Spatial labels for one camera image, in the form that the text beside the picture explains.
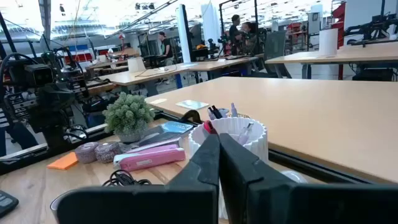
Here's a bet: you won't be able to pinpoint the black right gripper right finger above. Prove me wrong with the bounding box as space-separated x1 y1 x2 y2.
219 133 398 224

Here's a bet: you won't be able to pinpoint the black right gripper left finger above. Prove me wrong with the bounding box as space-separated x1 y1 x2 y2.
57 133 221 224

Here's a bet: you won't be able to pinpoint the pink stapler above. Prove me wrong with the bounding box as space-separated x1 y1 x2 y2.
113 143 187 172

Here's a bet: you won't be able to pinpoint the orange sticky note pad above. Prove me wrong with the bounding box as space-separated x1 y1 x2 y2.
46 151 79 170

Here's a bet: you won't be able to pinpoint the glitter tape roll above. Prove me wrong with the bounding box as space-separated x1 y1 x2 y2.
94 141 121 164

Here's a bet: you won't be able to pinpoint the pink white slim box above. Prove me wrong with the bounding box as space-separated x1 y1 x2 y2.
126 138 182 154

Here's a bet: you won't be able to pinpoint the green artificial potted plant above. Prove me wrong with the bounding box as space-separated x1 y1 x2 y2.
102 92 155 143

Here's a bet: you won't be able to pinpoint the clear cup with items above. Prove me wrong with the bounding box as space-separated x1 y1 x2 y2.
188 117 269 220

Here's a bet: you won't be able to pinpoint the Yellowstone book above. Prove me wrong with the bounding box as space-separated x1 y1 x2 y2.
136 121 194 147

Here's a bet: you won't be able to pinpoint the clear pen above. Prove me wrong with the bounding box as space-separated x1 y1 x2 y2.
238 122 254 146

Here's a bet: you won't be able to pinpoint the light wooden background desk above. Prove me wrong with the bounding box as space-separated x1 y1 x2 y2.
98 55 259 87
266 42 398 65

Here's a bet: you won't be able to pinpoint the black calculator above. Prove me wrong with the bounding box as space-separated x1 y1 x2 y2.
0 190 19 218

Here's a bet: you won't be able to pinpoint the white plastic card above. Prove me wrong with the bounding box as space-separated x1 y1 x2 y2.
175 100 210 110

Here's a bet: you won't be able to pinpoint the black marker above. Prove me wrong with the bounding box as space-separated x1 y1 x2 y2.
207 105 223 121

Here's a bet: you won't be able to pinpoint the person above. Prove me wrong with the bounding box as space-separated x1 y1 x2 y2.
157 30 175 60
241 21 259 55
228 14 242 55

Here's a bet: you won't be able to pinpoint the grey office chair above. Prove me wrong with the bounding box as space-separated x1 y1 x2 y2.
264 30 292 78

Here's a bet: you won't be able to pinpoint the white paper roll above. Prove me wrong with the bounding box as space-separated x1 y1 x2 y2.
318 27 339 57

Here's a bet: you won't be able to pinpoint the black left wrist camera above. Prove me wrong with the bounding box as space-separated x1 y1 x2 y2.
24 63 56 88

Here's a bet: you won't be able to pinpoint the black lamp power cable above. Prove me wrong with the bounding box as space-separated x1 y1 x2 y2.
101 169 152 187

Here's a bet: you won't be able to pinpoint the black frame clamp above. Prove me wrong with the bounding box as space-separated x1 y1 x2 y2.
178 109 203 125

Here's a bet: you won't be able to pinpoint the red handled scissors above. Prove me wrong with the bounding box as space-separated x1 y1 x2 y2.
203 120 218 135

